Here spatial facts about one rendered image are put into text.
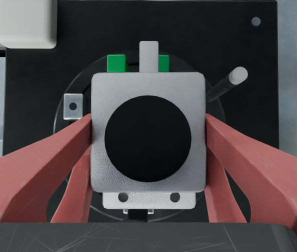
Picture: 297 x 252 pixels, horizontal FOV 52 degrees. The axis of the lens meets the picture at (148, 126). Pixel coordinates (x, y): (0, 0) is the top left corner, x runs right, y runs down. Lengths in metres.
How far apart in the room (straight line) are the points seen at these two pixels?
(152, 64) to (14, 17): 0.15
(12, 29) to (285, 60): 0.24
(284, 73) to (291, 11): 0.06
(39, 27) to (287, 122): 0.23
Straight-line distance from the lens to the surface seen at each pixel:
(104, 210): 0.25
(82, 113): 0.23
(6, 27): 0.28
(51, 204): 0.28
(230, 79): 0.17
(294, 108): 0.30
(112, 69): 0.20
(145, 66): 0.16
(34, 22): 0.28
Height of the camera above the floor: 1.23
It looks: 87 degrees down
